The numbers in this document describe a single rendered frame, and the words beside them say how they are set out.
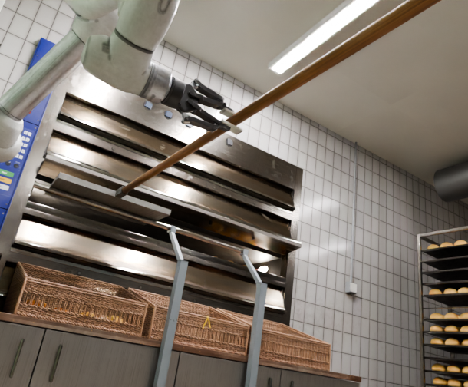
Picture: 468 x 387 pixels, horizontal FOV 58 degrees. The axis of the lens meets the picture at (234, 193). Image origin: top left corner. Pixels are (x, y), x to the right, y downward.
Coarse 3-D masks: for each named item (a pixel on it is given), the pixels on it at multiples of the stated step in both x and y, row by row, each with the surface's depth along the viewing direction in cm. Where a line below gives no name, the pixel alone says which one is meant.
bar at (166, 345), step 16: (48, 192) 200; (64, 192) 203; (112, 208) 214; (160, 224) 226; (176, 240) 221; (208, 240) 240; (176, 256) 210; (176, 272) 202; (176, 288) 198; (256, 288) 227; (176, 304) 196; (256, 304) 222; (176, 320) 194; (256, 320) 217; (256, 336) 215; (160, 352) 188; (256, 352) 212; (160, 368) 184; (256, 368) 210; (160, 384) 182
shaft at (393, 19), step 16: (416, 0) 70; (432, 0) 68; (384, 16) 75; (400, 16) 72; (368, 32) 78; (384, 32) 76; (336, 48) 84; (352, 48) 81; (320, 64) 88; (288, 80) 96; (304, 80) 93; (272, 96) 101; (240, 112) 112; (256, 112) 109; (192, 144) 135; (176, 160) 147; (144, 176) 169
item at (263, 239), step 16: (48, 160) 227; (64, 160) 230; (48, 176) 241; (80, 176) 238; (96, 176) 237; (128, 192) 251; (144, 192) 250; (176, 208) 265; (192, 208) 265; (192, 224) 284; (208, 224) 283; (224, 224) 281; (240, 224) 283; (240, 240) 303; (256, 240) 301; (272, 240) 299; (288, 240) 302
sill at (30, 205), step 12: (36, 204) 230; (60, 216) 235; (72, 216) 239; (108, 228) 248; (144, 240) 259; (156, 240) 263; (192, 252) 274; (228, 264) 287; (264, 276) 301; (276, 276) 307
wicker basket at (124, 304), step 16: (16, 272) 208; (32, 272) 217; (48, 272) 221; (16, 288) 187; (32, 288) 174; (48, 288) 178; (64, 288) 181; (80, 288) 227; (112, 288) 237; (16, 304) 170; (48, 304) 176; (64, 304) 180; (80, 304) 223; (96, 304) 187; (112, 304) 191; (128, 304) 194; (144, 304) 198; (64, 320) 178; (80, 320) 181; (96, 320) 185; (128, 320) 193
